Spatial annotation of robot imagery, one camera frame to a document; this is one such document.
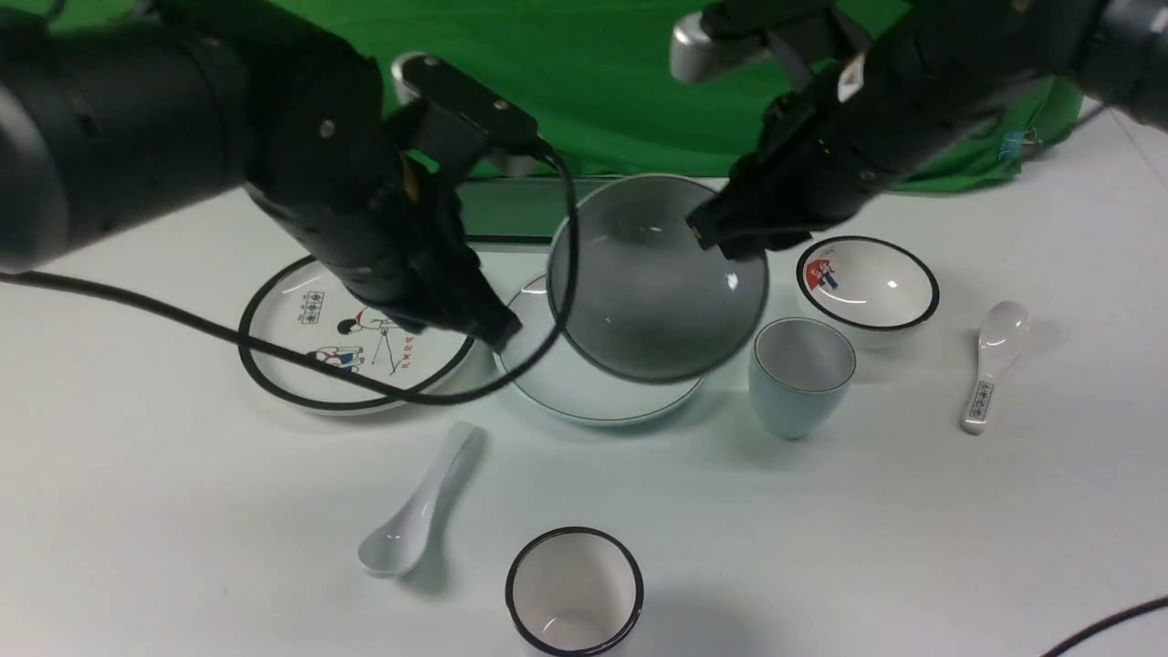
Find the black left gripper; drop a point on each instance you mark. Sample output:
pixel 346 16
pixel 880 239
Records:
pixel 385 221

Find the black-rimmed white cup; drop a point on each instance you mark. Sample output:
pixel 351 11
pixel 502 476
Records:
pixel 574 591

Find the blue binder clip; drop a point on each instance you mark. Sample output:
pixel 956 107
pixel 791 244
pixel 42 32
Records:
pixel 1019 145

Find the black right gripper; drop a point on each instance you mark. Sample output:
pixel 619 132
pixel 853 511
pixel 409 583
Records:
pixel 837 145

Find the green backdrop cloth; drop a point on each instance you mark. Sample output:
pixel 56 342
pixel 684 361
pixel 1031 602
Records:
pixel 595 74

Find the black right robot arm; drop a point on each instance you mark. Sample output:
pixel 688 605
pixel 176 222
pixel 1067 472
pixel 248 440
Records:
pixel 1114 51

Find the black-rimmed cartoon plate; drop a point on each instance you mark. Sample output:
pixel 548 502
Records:
pixel 306 309

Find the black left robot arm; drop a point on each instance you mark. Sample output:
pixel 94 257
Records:
pixel 108 127

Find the plain white ceramic spoon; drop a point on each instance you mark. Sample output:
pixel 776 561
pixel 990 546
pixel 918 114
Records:
pixel 397 547

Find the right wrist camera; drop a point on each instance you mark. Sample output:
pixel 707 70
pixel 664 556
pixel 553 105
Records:
pixel 729 35

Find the pale blue plate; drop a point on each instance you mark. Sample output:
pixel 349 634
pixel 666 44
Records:
pixel 566 385

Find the white spoon with print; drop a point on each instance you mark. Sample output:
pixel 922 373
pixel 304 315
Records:
pixel 1000 338

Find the pale blue bowl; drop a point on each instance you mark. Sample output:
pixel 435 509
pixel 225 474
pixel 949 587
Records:
pixel 651 305

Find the pale blue cup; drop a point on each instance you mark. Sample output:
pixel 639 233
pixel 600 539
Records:
pixel 798 373

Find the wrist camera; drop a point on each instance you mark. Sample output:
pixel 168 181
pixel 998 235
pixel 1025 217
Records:
pixel 729 35
pixel 457 122

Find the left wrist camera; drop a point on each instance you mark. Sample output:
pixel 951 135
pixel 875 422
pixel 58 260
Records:
pixel 457 122

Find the black-rimmed cartoon bowl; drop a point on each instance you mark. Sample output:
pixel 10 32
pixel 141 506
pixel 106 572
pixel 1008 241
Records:
pixel 874 292

